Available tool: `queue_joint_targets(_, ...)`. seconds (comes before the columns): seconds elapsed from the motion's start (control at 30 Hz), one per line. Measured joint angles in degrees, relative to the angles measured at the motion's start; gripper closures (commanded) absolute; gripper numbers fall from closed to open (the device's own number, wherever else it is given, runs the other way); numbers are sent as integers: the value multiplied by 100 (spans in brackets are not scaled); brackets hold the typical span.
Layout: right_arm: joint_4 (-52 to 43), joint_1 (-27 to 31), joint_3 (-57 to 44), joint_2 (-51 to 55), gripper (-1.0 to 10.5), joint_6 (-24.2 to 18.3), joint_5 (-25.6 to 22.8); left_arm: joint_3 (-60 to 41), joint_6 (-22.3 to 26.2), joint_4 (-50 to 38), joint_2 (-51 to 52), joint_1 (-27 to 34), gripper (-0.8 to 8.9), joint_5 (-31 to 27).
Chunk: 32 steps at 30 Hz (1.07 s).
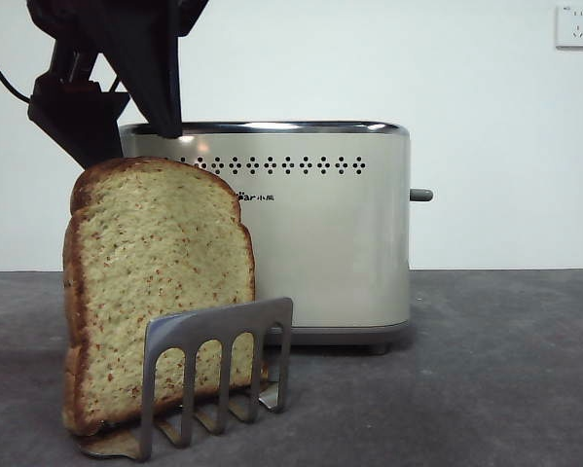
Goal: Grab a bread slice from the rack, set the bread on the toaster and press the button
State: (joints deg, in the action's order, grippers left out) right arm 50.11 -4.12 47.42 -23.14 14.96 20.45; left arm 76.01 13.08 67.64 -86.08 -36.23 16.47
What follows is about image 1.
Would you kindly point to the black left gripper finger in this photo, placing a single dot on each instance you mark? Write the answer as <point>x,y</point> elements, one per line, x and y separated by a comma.
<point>77,117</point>
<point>150,68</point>

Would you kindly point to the toasted bread slice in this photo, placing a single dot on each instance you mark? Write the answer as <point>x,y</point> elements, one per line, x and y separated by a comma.
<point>155,253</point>

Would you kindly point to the grey toaster lever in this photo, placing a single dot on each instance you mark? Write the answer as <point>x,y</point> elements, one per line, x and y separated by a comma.
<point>421,195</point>

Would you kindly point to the cream toaster with chrome top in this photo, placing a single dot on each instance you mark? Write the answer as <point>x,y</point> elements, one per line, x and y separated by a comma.
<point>330,253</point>

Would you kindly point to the stainless steel toast rack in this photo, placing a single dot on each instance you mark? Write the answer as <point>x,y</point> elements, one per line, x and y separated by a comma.
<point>271,313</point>

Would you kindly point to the white wall socket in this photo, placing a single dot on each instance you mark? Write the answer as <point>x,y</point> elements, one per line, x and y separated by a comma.
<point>576,26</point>

